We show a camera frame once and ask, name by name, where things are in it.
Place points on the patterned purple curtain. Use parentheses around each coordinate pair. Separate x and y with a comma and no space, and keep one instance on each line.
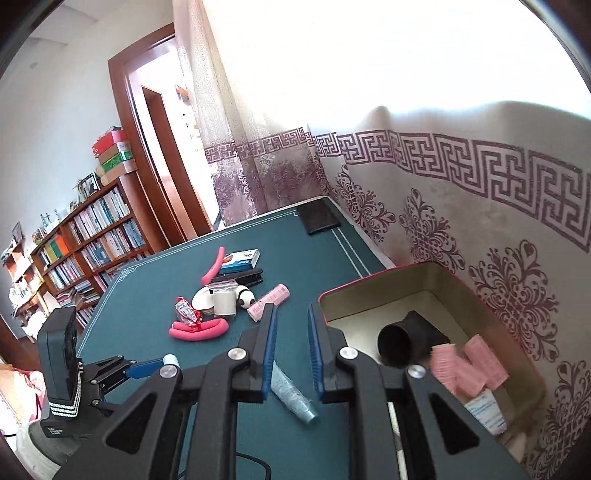
(451,131)

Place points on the white bandage roll in bag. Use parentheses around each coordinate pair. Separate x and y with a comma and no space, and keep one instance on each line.
(224,298)

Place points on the blue white medicine box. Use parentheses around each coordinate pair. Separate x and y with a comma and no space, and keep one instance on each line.
(239,261)

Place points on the green felt table mat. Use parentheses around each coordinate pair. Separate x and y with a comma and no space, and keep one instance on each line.
(134,316)

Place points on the stacked boxes on shelf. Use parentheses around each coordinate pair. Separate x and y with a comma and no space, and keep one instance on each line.
(114,156)

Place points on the white paper packet in box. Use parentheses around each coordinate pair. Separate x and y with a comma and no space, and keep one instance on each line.
(486,410)

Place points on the pink velcro hair roller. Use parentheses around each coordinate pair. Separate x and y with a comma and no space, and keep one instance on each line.
(268,302)

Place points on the wooden bookshelf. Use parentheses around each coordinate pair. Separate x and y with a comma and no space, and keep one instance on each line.
(79,258)

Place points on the red gift box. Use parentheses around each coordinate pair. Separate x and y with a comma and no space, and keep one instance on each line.
(362,308)

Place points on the black funnel cup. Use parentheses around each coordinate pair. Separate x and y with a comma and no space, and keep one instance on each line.
(408,341)

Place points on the white ceramic lid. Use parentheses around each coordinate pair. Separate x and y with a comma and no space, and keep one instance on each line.
(202,301)

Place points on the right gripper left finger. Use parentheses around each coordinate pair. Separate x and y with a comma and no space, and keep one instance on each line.
(182,421)

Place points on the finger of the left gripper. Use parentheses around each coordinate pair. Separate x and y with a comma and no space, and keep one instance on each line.
(143,369)

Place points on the pink foam curler bent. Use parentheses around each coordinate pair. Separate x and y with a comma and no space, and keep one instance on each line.
(198,332)

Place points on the red snack packet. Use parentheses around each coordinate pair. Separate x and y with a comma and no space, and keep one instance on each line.
(186,314)

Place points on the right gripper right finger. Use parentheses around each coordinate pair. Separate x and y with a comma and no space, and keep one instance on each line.
(403,423)

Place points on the pink foam curler on box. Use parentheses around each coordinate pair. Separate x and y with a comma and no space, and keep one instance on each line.
(212,272)

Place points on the light blue tube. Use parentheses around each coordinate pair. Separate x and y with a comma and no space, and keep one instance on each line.
(291,397)

